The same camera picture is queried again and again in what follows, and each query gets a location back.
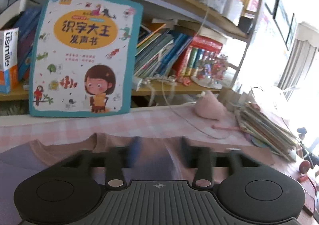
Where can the pink checkered tablecloth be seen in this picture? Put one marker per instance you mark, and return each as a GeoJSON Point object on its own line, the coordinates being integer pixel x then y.
{"type": "Point", "coordinates": [31, 144]}

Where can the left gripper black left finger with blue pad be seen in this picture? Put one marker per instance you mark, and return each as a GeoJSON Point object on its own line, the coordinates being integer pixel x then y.
{"type": "Point", "coordinates": [118, 158]}

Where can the stack of papers and books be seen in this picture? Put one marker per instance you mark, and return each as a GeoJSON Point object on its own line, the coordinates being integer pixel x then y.
{"type": "Point", "coordinates": [264, 115]}

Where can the wooden bookshelf white frame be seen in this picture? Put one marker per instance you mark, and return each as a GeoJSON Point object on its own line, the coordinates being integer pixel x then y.
{"type": "Point", "coordinates": [174, 3]}

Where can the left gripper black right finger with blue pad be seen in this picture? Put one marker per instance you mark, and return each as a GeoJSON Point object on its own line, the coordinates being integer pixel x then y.
{"type": "Point", "coordinates": [200, 159]}

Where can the white orange usmile box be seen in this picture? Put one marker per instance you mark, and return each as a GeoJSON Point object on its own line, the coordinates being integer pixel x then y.
{"type": "Point", "coordinates": [8, 60]}

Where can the blue books left stack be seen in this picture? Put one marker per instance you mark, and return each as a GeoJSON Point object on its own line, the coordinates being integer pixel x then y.
{"type": "Point", "coordinates": [27, 25]}

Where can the purple and pink sweater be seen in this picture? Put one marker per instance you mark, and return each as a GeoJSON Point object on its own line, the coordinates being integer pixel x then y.
{"type": "Point", "coordinates": [73, 191]}

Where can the children's picture book teal border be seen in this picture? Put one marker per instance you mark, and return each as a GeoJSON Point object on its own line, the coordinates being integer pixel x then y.
{"type": "Point", "coordinates": [83, 58]}

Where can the colourful flower ornament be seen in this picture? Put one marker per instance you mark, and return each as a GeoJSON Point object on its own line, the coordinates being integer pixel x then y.
{"type": "Point", "coordinates": [211, 72]}

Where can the row of leaning books right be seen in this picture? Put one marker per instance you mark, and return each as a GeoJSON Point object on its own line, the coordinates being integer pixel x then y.
{"type": "Point", "coordinates": [157, 53]}

